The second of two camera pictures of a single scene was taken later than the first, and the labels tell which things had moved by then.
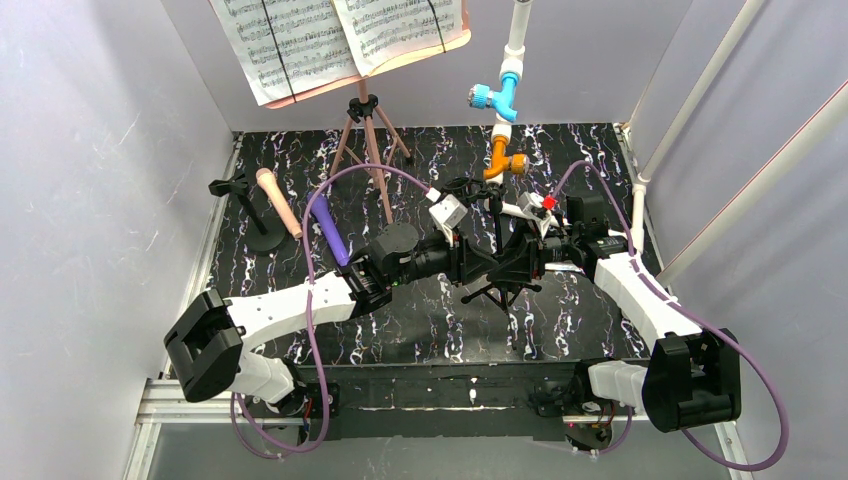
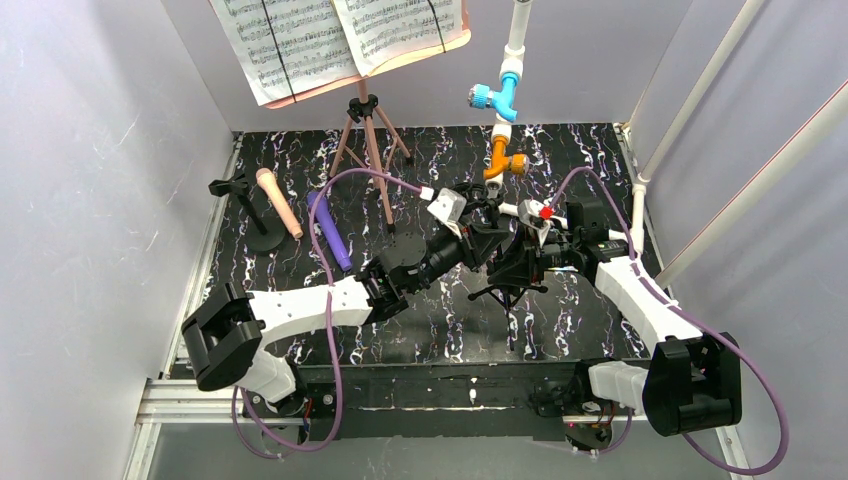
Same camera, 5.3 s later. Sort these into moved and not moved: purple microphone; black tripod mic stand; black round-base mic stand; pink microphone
Moved: black tripod mic stand
Not moved: purple microphone; pink microphone; black round-base mic stand
